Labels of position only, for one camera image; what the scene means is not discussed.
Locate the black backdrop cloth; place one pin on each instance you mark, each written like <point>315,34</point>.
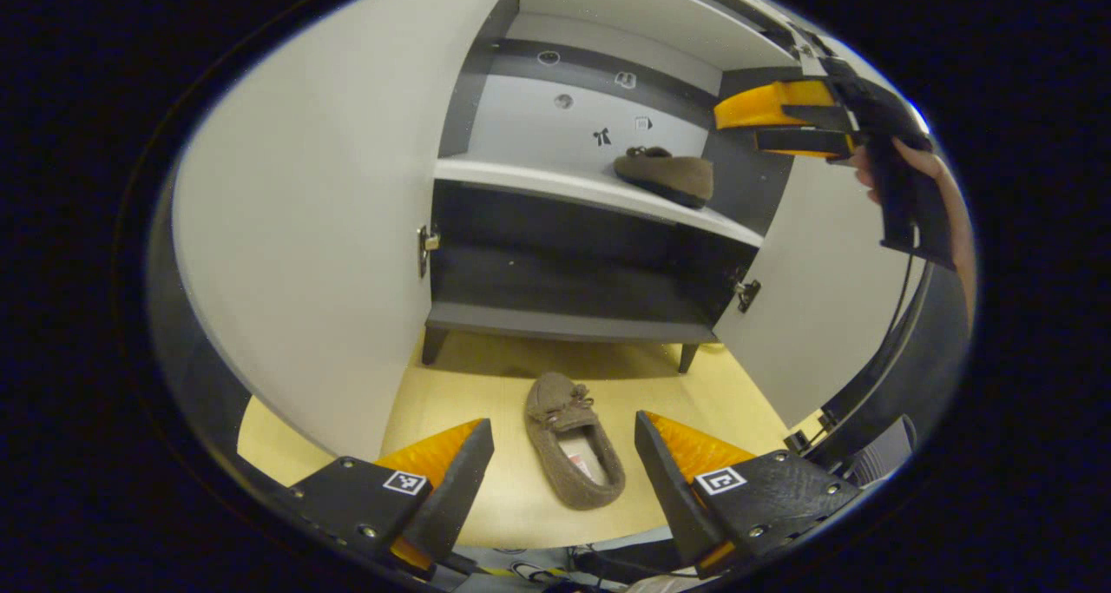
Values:
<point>187,350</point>

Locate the white cabinet door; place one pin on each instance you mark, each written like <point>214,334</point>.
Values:
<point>330,228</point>
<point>816,315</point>

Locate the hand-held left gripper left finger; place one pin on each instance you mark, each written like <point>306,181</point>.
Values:
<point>456,493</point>

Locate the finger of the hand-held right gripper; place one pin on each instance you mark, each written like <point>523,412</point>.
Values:
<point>755,107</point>
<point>798,140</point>

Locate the white cabinet shelf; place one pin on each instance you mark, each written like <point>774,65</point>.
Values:
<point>642,7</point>
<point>555,181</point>

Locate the white shoe cabinet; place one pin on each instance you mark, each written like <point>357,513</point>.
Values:
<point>564,254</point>

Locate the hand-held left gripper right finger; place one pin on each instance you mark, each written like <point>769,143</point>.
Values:
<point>673,493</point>

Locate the brown slipper shoe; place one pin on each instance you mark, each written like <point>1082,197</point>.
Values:
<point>551,402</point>
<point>668,176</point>

